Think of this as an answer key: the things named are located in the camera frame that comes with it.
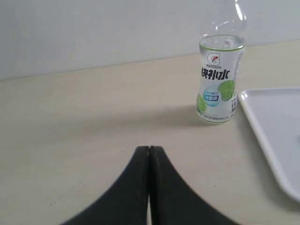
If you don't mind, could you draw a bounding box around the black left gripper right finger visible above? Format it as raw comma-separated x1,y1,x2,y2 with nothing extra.
149,146,237,225

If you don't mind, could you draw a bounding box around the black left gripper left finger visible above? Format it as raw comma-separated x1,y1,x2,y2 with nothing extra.
64,146,149,225

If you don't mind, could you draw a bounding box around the white rectangular plastic tray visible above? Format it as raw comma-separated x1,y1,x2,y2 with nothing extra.
239,87,300,202

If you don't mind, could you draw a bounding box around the clear Gatorade plastic bottle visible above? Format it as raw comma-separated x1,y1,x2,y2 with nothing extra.
196,0,247,123

